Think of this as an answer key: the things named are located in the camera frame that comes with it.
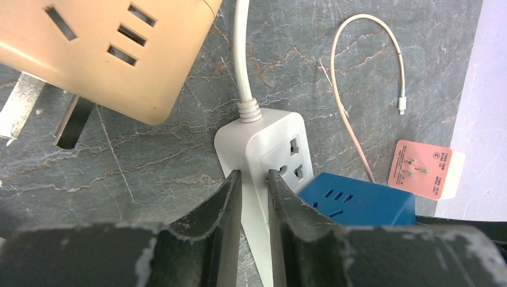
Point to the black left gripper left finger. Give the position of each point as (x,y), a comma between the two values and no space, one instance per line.
(200,248)

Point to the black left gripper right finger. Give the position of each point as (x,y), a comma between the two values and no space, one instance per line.
(308,249)

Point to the blue cube socket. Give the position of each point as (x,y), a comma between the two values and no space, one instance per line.
(349,201)

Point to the white power strip with USB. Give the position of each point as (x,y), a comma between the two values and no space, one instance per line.
(278,141)

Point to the pink cube socket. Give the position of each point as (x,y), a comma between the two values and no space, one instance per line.
(426,170)

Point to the tan dragon cube socket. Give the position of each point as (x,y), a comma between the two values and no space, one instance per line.
(132,57)

